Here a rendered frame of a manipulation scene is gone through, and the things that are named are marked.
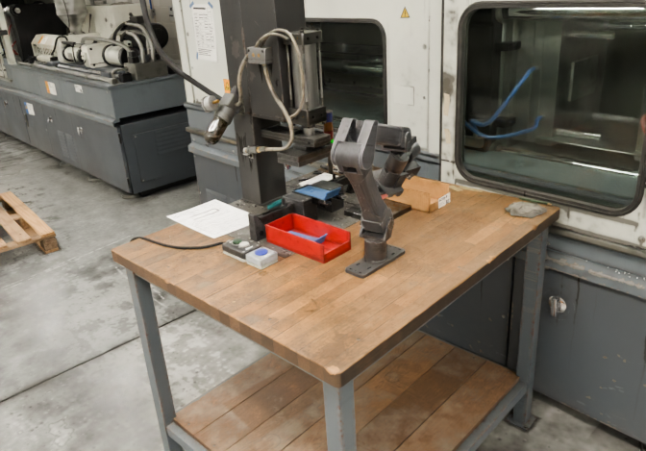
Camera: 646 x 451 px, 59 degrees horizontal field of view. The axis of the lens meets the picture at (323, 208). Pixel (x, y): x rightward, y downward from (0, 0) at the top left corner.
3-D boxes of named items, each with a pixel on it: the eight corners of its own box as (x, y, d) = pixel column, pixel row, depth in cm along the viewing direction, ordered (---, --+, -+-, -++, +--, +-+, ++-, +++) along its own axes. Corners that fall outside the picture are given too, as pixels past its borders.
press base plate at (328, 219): (285, 266, 172) (285, 258, 171) (189, 226, 205) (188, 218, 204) (412, 200, 215) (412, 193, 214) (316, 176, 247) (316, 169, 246)
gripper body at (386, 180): (381, 172, 178) (390, 154, 173) (402, 194, 173) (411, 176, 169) (366, 177, 174) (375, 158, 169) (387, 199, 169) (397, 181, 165)
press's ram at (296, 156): (301, 177, 184) (294, 83, 173) (249, 162, 201) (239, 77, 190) (339, 162, 196) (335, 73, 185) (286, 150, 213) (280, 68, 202)
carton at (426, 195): (429, 215, 196) (430, 193, 193) (372, 200, 212) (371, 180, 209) (450, 204, 204) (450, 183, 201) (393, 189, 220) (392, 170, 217)
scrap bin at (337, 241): (324, 263, 166) (322, 245, 163) (266, 241, 182) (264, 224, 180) (351, 249, 174) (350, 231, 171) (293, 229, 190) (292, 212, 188)
